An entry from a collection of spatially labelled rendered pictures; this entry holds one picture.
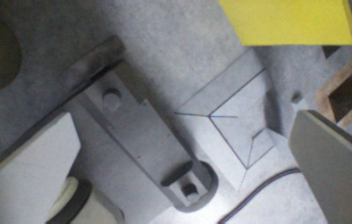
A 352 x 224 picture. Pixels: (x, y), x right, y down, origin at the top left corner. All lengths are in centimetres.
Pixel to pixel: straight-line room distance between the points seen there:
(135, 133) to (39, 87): 35
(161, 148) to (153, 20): 40
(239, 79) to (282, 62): 22
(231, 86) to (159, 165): 41
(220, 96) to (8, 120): 72
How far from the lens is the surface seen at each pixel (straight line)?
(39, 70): 74
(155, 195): 68
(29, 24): 74
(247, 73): 83
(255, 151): 97
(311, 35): 58
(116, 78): 48
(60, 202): 49
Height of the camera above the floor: 69
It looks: 67 degrees down
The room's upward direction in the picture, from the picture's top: 137 degrees clockwise
